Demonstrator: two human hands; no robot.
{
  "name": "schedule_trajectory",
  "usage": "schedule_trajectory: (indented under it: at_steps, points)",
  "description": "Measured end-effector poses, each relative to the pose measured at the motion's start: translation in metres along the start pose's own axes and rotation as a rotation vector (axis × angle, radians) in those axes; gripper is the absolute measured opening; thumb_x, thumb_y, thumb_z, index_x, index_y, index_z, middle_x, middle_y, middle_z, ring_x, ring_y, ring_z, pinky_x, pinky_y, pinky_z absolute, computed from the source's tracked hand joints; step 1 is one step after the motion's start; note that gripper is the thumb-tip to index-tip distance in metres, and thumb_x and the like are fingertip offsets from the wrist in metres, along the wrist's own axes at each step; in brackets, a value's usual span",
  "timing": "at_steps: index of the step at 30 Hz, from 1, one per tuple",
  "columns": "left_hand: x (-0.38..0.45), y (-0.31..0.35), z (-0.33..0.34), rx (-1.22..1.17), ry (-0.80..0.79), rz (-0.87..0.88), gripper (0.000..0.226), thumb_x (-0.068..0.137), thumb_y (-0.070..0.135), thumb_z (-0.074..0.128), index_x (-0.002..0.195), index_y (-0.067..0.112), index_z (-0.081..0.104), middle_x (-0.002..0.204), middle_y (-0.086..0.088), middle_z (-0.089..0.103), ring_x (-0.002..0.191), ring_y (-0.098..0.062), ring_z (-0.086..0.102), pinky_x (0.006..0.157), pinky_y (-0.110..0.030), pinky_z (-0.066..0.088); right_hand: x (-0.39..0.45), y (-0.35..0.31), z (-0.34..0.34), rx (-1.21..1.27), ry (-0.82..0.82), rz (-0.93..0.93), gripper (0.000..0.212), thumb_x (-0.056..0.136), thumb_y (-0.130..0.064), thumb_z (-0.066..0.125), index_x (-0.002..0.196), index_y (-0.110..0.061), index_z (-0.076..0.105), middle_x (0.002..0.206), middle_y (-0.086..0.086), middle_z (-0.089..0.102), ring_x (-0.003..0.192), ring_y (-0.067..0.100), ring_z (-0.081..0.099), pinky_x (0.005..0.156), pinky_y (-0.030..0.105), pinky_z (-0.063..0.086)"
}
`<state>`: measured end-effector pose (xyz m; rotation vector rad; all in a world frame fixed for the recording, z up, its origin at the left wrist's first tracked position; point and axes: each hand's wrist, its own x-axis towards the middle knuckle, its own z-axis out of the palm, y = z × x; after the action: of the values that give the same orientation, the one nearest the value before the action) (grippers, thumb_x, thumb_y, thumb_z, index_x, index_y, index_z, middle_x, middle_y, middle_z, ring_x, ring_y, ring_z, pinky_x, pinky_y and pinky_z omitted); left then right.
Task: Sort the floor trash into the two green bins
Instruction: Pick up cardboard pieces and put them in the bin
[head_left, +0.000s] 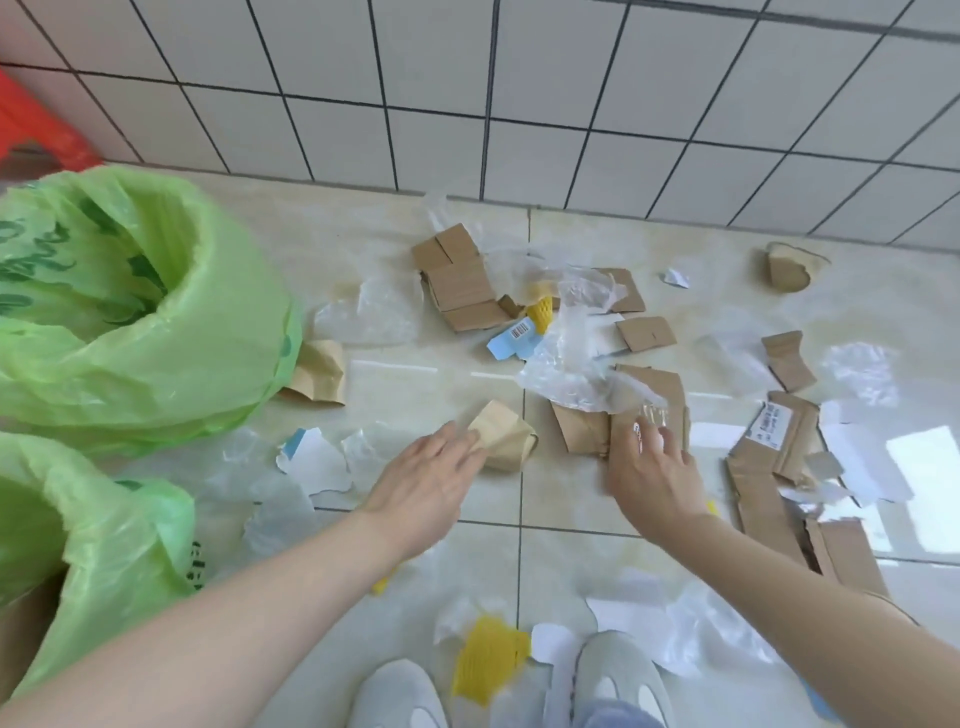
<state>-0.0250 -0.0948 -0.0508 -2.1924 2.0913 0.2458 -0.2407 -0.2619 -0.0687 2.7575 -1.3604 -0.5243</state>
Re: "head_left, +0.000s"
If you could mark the person's left forearm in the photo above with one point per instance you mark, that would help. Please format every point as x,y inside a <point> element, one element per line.
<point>225,630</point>

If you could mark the person's left white shoe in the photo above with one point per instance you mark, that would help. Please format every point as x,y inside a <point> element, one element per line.
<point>397,697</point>

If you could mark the person's left hand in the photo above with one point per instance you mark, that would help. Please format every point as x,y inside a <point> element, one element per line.
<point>427,495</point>

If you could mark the clear plastic film scraps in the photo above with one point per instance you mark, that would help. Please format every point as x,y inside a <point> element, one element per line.
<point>367,315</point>

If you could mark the blue and white label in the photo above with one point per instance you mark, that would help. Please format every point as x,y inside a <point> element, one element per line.
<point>510,346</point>

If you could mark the person's right hand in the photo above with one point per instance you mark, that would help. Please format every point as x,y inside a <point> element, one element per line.
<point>660,487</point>

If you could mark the person's right leg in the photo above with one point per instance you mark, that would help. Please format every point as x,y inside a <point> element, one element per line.
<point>615,716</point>

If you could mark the person's right forearm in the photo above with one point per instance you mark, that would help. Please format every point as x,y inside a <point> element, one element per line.
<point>825,645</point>

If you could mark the white paper scraps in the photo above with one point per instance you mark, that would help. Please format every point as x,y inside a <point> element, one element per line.
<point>630,615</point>

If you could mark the red plastic stool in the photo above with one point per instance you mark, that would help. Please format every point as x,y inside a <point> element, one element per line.
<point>37,127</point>

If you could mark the person's right white shoe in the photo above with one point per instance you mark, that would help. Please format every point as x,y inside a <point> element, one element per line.
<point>615,667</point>

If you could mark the brown cardboard pieces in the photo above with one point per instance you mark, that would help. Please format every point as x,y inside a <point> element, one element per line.
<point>765,510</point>

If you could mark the person's white shoe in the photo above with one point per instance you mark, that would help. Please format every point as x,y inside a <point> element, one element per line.
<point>615,667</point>
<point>397,697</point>

